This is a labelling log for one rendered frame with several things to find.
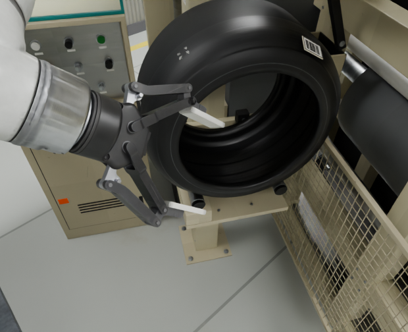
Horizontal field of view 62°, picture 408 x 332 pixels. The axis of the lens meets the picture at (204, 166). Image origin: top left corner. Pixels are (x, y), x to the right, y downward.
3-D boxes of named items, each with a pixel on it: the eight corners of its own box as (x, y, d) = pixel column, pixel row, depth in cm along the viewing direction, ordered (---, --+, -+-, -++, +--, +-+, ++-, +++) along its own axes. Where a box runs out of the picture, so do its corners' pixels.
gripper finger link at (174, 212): (156, 203, 45) (151, 226, 44) (184, 210, 48) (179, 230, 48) (149, 202, 46) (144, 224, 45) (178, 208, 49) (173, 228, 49)
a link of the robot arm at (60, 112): (-2, 143, 37) (52, 158, 41) (21, 142, 30) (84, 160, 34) (22, 66, 38) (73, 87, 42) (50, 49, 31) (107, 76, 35)
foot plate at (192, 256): (178, 226, 210) (178, 224, 208) (220, 219, 214) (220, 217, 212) (186, 265, 191) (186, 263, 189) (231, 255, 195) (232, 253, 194)
